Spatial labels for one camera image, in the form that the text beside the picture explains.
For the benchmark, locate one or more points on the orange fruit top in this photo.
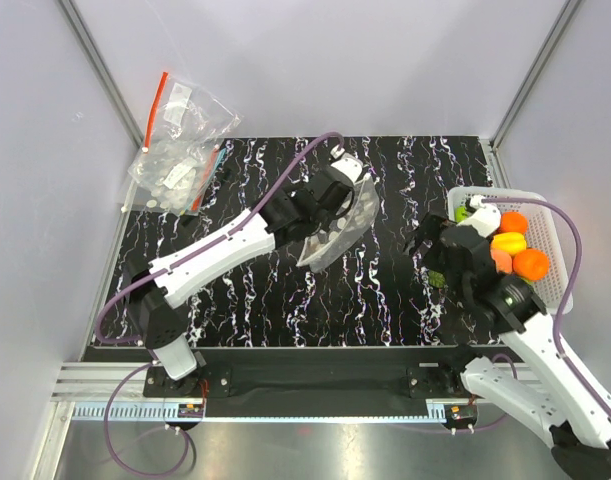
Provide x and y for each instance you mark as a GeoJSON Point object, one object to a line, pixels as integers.
{"type": "Point", "coordinates": [513, 222]}

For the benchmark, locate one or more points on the yellow bell pepper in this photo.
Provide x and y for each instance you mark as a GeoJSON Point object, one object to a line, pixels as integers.
{"type": "Point", "coordinates": [511, 243]}

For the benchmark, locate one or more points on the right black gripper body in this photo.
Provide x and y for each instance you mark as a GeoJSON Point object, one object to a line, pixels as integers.
{"type": "Point", "coordinates": [432, 257]}

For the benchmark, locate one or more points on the clear bag with coloured zippers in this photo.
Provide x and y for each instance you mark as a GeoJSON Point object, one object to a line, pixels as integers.
{"type": "Point", "coordinates": [173, 176]}

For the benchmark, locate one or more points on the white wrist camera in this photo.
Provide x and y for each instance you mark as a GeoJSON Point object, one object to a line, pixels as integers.
{"type": "Point", "coordinates": [485, 220]}
{"type": "Point", "coordinates": [348, 170]}

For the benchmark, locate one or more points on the green apple top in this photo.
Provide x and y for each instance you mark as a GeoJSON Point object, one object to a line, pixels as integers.
{"type": "Point", "coordinates": [462, 213]}

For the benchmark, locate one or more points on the white plastic basket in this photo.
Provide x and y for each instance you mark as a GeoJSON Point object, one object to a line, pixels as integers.
{"type": "Point", "coordinates": [541, 234]}

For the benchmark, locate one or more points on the green plastic leaf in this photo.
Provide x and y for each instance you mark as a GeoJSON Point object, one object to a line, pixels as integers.
{"type": "Point", "coordinates": [436, 279]}

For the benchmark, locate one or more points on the clear bag with red zipper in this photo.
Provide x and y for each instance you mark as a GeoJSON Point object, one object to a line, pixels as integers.
{"type": "Point", "coordinates": [184, 111]}

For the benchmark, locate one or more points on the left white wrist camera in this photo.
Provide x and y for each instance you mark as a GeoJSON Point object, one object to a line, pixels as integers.
{"type": "Point", "coordinates": [348, 170]}

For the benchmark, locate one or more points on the orange fruit lower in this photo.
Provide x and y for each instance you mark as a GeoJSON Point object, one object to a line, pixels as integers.
{"type": "Point", "coordinates": [531, 264]}

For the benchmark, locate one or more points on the peach fruit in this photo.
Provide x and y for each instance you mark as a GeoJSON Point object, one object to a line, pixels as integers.
{"type": "Point", "coordinates": [503, 261]}

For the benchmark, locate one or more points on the orange fruit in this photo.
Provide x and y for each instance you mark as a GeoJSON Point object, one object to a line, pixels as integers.
{"type": "Point", "coordinates": [531, 264]}
{"type": "Point", "coordinates": [513, 222]}

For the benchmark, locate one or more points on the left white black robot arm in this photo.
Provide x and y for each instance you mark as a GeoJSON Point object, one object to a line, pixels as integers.
{"type": "Point", "coordinates": [162, 286]}

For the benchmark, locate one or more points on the black marble pattern mat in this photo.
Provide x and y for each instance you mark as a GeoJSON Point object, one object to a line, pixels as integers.
{"type": "Point", "coordinates": [373, 295]}

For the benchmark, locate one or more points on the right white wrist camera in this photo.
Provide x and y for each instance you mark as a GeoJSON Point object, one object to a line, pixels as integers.
{"type": "Point", "coordinates": [485, 220]}

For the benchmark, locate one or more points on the clear bag with white dots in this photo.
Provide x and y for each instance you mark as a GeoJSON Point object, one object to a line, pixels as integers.
{"type": "Point", "coordinates": [325, 247]}

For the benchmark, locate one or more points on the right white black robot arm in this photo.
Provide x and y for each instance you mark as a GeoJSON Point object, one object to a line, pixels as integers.
{"type": "Point", "coordinates": [573, 415]}

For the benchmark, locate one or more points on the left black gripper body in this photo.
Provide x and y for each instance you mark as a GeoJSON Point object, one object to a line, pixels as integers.
{"type": "Point", "coordinates": [329, 216]}

